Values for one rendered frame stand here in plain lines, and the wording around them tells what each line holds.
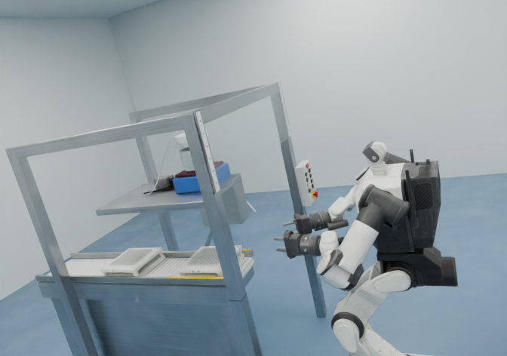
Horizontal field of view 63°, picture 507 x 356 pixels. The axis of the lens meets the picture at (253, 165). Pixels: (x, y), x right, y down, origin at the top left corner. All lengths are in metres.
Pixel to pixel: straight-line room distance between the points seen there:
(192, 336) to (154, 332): 0.25
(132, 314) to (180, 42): 4.34
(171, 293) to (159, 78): 4.59
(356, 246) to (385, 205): 0.17
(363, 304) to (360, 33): 3.78
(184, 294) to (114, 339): 0.72
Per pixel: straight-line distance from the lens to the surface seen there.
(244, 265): 2.12
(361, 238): 1.43
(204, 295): 2.08
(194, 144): 1.69
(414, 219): 1.64
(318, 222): 1.97
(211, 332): 2.27
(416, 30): 5.11
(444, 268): 1.79
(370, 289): 1.83
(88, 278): 2.52
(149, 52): 6.44
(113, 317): 2.64
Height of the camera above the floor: 1.74
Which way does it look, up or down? 13 degrees down
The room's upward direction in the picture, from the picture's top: 13 degrees counter-clockwise
